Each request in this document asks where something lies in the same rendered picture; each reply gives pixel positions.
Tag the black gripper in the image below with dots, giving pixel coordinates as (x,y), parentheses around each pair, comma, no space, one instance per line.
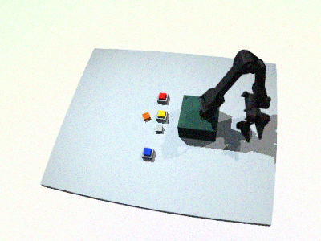
(252,117)

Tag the orange block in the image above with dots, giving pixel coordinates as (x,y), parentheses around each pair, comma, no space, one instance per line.
(146,116)

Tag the red button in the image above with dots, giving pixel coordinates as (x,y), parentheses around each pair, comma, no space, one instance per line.
(162,98)

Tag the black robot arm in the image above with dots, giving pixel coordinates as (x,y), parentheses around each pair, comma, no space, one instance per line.
(245,62)

